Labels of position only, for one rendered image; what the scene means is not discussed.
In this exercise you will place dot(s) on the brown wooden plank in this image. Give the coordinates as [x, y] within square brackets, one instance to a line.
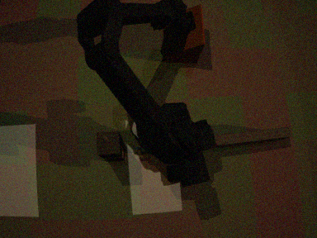
[243, 138]

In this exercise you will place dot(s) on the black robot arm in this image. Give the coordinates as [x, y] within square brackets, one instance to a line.
[170, 136]

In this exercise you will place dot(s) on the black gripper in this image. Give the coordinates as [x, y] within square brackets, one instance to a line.
[172, 172]

